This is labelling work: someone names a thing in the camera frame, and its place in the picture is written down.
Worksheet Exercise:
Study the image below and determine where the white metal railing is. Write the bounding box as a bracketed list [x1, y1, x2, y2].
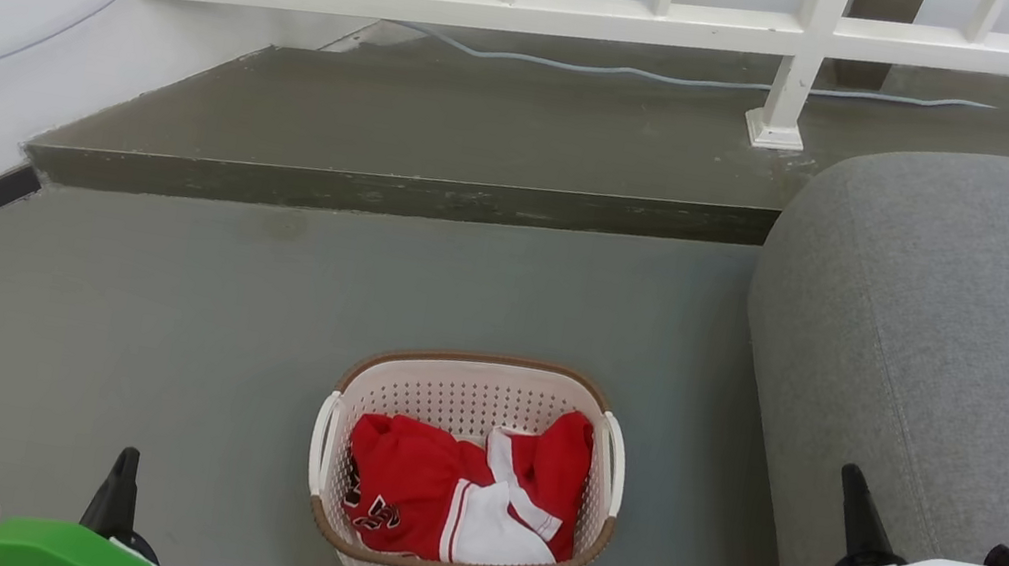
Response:
[125, 0, 1009, 189]

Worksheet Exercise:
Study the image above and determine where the grey fabric sofa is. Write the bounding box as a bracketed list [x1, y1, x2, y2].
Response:
[705, 114, 1009, 566]

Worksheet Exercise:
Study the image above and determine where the light blue floor cable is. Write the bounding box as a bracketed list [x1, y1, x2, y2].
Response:
[0, 0, 1000, 298]

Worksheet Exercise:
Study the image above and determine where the red white sports jersey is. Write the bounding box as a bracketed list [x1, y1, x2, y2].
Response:
[332, 377, 600, 566]

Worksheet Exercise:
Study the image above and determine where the white perforated laundry basket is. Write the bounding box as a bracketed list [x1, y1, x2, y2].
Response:
[292, 327, 642, 566]

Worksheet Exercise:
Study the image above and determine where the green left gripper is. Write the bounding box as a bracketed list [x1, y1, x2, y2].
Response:
[0, 426, 181, 566]

